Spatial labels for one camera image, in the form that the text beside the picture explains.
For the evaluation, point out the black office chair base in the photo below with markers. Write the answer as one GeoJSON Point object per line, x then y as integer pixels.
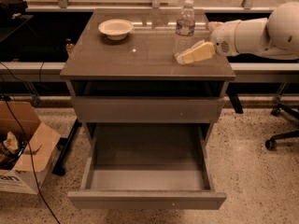
{"type": "Point", "coordinates": [288, 118]}

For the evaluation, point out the black bag on desk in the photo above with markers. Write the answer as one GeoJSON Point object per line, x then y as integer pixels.
{"type": "Point", "coordinates": [10, 9]}

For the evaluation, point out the open cardboard box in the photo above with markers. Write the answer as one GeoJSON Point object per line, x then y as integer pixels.
{"type": "Point", "coordinates": [31, 169]}

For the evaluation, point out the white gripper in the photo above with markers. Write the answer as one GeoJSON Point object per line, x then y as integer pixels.
{"type": "Point", "coordinates": [223, 37]}

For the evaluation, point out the crumpled snack bags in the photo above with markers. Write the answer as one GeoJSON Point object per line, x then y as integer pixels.
{"type": "Point", "coordinates": [11, 147]}

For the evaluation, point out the white paper bowl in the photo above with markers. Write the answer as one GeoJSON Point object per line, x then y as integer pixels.
{"type": "Point", "coordinates": [116, 29]}

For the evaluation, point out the grey drawer cabinet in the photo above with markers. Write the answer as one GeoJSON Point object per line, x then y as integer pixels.
{"type": "Point", "coordinates": [142, 64]}

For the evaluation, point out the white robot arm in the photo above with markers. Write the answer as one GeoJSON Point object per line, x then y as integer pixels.
{"type": "Point", "coordinates": [275, 37]}

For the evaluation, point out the small bottle behind cabinet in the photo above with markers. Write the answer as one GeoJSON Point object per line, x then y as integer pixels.
{"type": "Point", "coordinates": [69, 46]}

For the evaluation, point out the open grey lower drawer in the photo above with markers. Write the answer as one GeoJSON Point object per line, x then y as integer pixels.
{"type": "Point", "coordinates": [147, 166]}

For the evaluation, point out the clear plastic water bottle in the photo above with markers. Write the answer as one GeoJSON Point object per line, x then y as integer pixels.
{"type": "Point", "coordinates": [184, 28]}

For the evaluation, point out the closed grey upper drawer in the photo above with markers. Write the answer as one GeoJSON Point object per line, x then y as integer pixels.
{"type": "Point", "coordinates": [142, 110]}

